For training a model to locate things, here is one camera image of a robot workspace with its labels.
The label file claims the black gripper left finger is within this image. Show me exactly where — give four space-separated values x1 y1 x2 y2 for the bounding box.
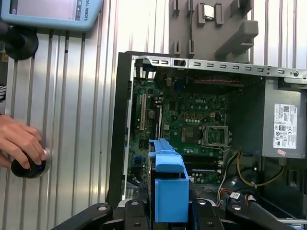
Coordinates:
49 198 154 230

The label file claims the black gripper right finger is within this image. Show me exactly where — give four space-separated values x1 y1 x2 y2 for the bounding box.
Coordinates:
191 199 297 230

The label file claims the hard disk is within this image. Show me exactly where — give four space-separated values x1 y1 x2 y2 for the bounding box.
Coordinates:
147 138 200 230

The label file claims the round black tool blue ring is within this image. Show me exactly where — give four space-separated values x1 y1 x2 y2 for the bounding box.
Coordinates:
11 148 52 178

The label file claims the person's hand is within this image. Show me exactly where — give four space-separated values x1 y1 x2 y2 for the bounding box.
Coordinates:
0 115 48 170

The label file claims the black RAM slot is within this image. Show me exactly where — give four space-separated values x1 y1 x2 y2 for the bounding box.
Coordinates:
189 166 223 177
184 155 223 166

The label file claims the locking lever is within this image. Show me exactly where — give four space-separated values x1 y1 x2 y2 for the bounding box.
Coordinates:
200 143 232 151

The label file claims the CPU socket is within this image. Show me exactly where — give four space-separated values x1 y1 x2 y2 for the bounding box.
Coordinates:
181 126 202 146

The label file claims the metal socket cover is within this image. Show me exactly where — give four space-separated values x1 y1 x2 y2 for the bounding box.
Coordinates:
201 124 230 147

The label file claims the black PC case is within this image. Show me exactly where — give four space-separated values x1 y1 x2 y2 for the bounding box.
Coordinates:
106 50 307 230

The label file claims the green motherboard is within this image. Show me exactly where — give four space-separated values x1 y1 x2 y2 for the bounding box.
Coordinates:
128 71 231 199

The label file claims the grey power supply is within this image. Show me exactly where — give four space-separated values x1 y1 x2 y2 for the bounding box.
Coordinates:
262 78 307 159

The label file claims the grey parts rack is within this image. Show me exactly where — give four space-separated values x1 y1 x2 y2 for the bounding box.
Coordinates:
169 0 260 64

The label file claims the silver CPU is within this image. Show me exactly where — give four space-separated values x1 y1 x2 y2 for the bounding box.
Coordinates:
203 3 216 21

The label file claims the black round pendant holder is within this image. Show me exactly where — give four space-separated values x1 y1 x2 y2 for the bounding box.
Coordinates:
0 20 39 60

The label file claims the pale blue teach pendant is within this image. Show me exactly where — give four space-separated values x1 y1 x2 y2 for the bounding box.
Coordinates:
0 0 103 32

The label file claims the yellow wire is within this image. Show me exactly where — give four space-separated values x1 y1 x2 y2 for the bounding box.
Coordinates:
236 149 286 187

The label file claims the red black twisted wire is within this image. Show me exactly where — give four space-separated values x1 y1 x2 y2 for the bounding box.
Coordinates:
186 76 243 85

